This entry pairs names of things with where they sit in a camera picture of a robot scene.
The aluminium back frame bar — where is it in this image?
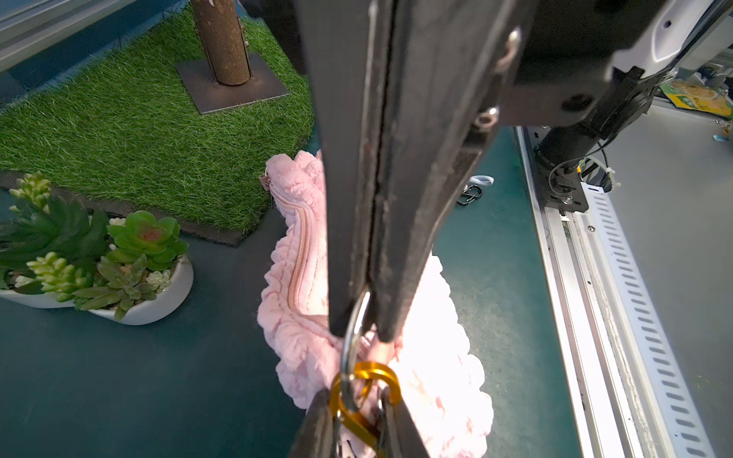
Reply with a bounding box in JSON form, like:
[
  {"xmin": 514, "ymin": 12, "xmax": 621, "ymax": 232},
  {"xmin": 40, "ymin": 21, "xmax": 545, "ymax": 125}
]
[{"xmin": 1, "ymin": 0, "xmax": 134, "ymax": 72}]

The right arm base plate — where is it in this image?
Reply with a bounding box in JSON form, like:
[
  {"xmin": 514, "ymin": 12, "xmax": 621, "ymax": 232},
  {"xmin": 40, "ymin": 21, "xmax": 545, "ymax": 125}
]
[{"xmin": 536, "ymin": 161, "xmax": 589, "ymax": 213}]

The silver bag key ring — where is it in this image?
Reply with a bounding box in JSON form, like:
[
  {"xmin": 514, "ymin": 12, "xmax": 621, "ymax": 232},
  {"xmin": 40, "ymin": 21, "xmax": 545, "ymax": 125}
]
[{"xmin": 339, "ymin": 288, "xmax": 373, "ymax": 413}]

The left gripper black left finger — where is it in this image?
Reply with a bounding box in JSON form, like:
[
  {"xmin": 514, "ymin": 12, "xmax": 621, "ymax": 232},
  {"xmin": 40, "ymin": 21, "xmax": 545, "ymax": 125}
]
[{"xmin": 287, "ymin": 389, "xmax": 338, "ymax": 458}]

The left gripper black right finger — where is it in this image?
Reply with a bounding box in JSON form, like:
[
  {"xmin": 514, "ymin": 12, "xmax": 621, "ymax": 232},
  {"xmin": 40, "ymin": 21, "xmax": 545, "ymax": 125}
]
[{"xmin": 377, "ymin": 387, "xmax": 429, "ymax": 458}]

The pink cherry blossom tree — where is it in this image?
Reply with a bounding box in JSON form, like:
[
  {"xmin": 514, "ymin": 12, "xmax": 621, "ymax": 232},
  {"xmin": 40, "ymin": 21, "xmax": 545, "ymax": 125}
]
[{"xmin": 176, "ymin": 1, "xmax": 288, "ymax": 115}]

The gold carabiner clip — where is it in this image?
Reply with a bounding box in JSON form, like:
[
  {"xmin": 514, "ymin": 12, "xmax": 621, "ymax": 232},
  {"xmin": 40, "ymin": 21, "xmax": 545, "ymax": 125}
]
[{"xmin": 328, "ymin": 362, "xmax": 402, "ymax": 457}]

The green artificial grass mat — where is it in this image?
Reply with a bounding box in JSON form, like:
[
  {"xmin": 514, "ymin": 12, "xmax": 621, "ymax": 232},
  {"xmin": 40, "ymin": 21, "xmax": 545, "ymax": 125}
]
[{"xmin": 1, "ymin": 7, "xmax": 314, "ymax": 234}]

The pink knitted bag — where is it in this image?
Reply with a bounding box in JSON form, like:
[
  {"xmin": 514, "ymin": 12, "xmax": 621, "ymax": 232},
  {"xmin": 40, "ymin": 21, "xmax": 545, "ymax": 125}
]
[{"xmin": 257, "ymin": 151, "xmax": 494, "ymax": 457}]

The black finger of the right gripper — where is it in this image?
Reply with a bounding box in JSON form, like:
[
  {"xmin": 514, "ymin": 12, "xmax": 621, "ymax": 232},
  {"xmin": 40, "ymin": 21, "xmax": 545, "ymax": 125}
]
[
  {"xmin": 296, "ymin": 1, "xmax": 395, "ymax": 337},
  {"xmin": 368, "ymin": 1, "xmax": 538, "ymax": 343}
]

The aluminium front rail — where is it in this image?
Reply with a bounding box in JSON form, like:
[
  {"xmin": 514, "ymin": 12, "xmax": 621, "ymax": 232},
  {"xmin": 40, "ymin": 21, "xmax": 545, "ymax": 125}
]
[{"xmin": 514, "ymin": 125, "xmax": 717, "ymax": 458}]

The small potted green plant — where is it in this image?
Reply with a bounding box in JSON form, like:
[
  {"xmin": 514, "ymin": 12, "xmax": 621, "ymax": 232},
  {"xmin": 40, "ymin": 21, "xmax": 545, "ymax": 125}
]
[{"xmin": 1, "ymin": 173, "xmax": 194, "ymax": 326}]

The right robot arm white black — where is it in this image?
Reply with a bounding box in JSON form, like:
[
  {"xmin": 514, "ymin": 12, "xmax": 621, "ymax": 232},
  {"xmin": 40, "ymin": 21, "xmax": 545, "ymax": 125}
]
[{"xmin": 295, "ymin": 1, "xmax": 732, "ymax": 343}]

